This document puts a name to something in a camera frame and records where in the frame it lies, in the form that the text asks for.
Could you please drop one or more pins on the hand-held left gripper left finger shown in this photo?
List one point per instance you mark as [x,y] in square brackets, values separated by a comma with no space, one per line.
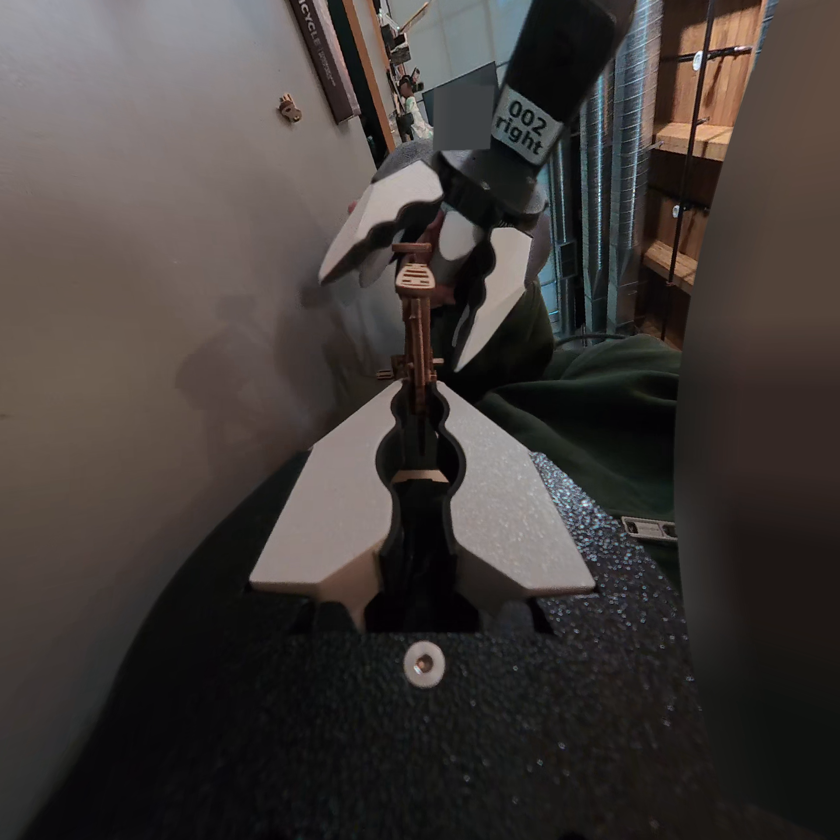
[328,512]

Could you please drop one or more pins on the white and dark printed box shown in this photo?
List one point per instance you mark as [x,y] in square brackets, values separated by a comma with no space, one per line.
[325,59]

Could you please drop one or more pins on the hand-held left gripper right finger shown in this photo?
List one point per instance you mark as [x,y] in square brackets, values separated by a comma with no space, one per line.
[512,512]

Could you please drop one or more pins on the wooden bicycle model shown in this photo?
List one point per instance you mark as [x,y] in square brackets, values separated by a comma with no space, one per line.
[415,341]

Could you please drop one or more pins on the small wooden part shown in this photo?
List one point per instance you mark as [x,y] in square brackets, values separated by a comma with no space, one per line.
[290,109]

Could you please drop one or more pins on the person's green sweater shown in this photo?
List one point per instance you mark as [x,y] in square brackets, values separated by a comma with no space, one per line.
[590,420]

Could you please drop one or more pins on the person's right hand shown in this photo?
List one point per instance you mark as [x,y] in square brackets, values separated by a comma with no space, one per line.
[430,236]

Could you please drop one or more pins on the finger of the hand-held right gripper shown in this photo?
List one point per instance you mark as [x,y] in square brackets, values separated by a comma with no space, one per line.
[508,275]
[387,197]

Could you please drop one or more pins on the wooden door frame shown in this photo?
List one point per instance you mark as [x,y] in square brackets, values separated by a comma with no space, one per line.
[371,79]

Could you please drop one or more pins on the corrugated metal duct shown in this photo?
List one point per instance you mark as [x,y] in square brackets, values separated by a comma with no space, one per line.
[610,197]

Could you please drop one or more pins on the wooden shelf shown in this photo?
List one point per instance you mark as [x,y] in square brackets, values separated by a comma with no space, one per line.
[709,151]

